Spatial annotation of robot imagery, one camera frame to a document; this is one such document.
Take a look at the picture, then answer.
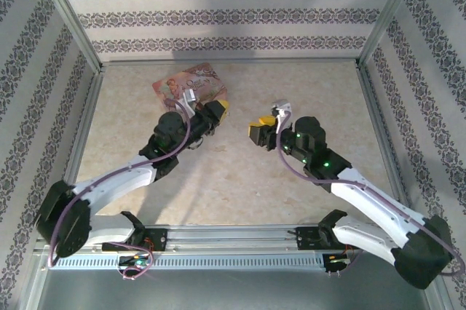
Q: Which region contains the pink decorated storage box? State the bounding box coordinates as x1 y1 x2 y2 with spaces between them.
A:
151 62 231 113

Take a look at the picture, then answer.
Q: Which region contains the small circuit board with LED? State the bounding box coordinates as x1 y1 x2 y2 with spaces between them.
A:
119 255 151 268
325 253 352 274

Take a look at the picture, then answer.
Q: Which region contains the grey metal sheet panel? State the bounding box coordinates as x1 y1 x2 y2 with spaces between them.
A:
34 269 443 310

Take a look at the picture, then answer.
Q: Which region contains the aluminium table edge rail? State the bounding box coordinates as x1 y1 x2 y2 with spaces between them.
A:
98 57 361 68
355 64 414 216
63 68 106 194

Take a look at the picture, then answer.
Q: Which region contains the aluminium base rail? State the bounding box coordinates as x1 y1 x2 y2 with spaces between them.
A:
36 224 365 253

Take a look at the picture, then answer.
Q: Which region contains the short purple cable loop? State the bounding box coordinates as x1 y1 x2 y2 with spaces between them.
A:
108 239 155 282

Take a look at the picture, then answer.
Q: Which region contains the slotted grey cable duct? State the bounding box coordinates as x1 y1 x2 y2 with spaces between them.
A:
49 253 325 271

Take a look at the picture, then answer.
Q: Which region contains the aluminium frame post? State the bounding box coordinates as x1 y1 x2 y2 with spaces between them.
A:
31 0 106 75
356 0 427 70

